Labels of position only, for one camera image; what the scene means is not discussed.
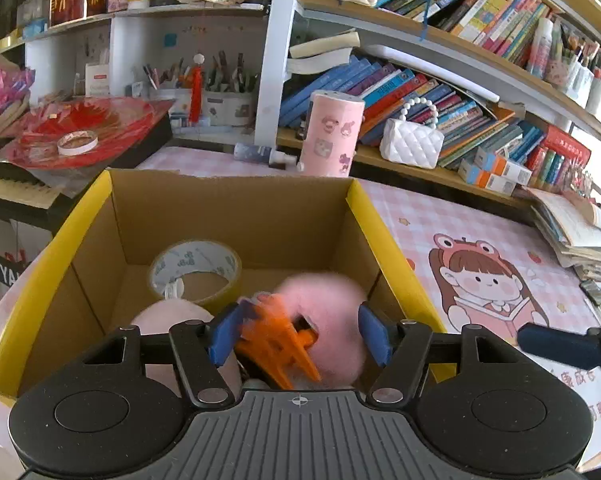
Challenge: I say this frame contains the white rolled paper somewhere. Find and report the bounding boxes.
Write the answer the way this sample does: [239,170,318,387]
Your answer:
[363,45,501,103]

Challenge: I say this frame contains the stack of papers and notebooks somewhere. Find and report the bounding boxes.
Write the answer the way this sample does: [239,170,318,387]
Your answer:
[527,187,601,283]

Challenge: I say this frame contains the red paper decorations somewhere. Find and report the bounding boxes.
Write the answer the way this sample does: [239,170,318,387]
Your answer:
[3,97,174,171]

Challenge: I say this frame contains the yellow tape roll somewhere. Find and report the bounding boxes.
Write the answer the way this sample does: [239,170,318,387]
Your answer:
[148,240,242,313]

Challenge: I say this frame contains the pink plush pig toy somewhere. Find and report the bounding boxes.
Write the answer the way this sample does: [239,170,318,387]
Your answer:
[130,280,244,396]

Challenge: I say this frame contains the white glue bottle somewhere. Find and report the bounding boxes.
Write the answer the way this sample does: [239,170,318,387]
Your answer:
[525,17,553,78]

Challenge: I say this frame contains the dark bottle white cap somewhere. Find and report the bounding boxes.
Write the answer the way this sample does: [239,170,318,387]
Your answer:
[233,142,298,170]

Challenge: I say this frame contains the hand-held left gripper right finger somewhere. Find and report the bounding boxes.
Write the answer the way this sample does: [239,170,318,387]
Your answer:
[359,302,523,406]

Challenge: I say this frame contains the pair of flat lying books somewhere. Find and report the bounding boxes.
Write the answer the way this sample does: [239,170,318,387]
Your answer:
[288,31,361,76]

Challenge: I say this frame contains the pink fluffy orange hair clip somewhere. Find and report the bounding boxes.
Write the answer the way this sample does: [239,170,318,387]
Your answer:
[235,272,371,391]

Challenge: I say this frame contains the white pen holder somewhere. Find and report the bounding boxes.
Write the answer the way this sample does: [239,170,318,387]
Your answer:
[567,62,601,128]

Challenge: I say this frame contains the pink foil wrapper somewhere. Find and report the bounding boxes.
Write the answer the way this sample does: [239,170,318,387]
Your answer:
[0,67,36,116]

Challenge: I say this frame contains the red tassel ornament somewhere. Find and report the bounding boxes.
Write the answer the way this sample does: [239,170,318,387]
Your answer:
[189,52,204,126]

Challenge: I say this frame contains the electronic keyboard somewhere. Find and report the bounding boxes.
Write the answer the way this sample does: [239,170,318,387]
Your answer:
[0,162,81,211]

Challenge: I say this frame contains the yellow cardboard box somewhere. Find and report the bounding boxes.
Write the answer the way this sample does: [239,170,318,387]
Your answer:
[0,167,456,401]

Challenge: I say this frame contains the white quilted handbag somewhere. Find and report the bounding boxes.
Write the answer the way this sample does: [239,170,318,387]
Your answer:
[379,97,443,170]

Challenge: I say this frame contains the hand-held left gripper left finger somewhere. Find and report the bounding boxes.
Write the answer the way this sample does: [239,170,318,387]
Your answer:
[83,302,246,408]

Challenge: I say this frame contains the white tape roll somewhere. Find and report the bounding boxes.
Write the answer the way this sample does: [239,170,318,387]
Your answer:
[57,130,100,157]

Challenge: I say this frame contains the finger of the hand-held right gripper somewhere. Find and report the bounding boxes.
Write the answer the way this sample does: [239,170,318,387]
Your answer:
[517,312,601,381]

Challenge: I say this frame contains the row of thin books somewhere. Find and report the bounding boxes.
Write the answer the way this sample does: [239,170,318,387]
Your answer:
[375,0,551,58]

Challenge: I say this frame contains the orange white carton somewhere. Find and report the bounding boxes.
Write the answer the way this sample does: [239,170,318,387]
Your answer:
[475,149,533,186]
[457,159,516,196]

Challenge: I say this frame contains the white red small carton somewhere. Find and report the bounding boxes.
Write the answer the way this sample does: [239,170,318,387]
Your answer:
[84,62,110,97]

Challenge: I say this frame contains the white pen organizer box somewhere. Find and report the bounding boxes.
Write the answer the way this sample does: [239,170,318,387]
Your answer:
[143,52,258,128]

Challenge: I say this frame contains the pink cylindrical container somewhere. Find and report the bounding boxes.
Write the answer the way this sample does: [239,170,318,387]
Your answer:
[296,90,366,179]

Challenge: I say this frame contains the red thick dictionary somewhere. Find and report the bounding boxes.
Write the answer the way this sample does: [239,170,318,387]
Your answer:
[543,125,592,166]

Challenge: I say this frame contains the white bookshelf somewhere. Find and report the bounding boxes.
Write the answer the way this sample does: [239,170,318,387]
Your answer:
[23,0,601,211]

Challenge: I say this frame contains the row of colourful books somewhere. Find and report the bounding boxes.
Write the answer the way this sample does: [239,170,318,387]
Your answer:
[279,55,546,168]

